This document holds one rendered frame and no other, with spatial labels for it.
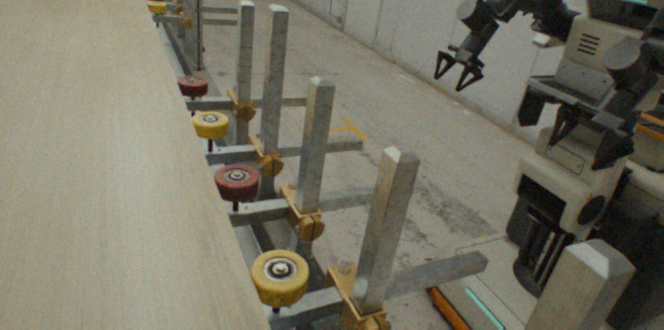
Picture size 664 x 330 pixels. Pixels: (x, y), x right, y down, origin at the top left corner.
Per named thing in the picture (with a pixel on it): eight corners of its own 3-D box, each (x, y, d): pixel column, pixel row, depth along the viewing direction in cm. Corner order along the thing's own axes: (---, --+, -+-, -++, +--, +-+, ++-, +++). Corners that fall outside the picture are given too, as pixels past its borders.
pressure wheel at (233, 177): (229, 241, 78) (230, 190, 73) (206, 219, 83) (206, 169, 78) (264, 225, 84) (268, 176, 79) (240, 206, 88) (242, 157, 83)
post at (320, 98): (299, 277, 96) (328, 74, 74) (305, 288, 93) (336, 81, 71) (285, 281, 94) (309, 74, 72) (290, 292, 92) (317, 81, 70)
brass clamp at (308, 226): (301, 201, 95) (303, 181, 92) (325, 239, 84) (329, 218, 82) (275, 205, 92) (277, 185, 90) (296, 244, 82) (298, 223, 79)
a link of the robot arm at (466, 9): (522, 5, 111) (498, -1, 118) (501, -21, 104) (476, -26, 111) (494, 45, 113) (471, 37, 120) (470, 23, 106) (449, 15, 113)
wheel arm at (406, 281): (471, 264, 84) (478, 247, 82) (483, 276, 82) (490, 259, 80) (258, 322, 65) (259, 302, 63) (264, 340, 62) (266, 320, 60)
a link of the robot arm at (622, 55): (699, 54, 77) (650, 41, 84) (687, 17, 70) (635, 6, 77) (650, 108, 79) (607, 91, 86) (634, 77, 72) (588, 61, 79)
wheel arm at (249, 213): (403, 193, 104) (407, 178, 102) (411, 201, 101) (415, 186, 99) (222, 221, 84) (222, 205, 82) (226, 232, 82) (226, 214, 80)
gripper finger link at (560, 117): (564, 150, 82) (598, 111, 80) (535, 133, 87) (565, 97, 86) (576, 163, 86) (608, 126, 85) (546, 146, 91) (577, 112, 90)
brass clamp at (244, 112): (244, 103, 132) (245, 88, 130) (256, 122, 122) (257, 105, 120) (224, 104, 129) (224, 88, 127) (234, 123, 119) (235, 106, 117)
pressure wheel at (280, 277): (278, 357, 59) (285, 297, 54) (235, 326, 63) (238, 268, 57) (311, 319, 66) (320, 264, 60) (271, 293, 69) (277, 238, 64)
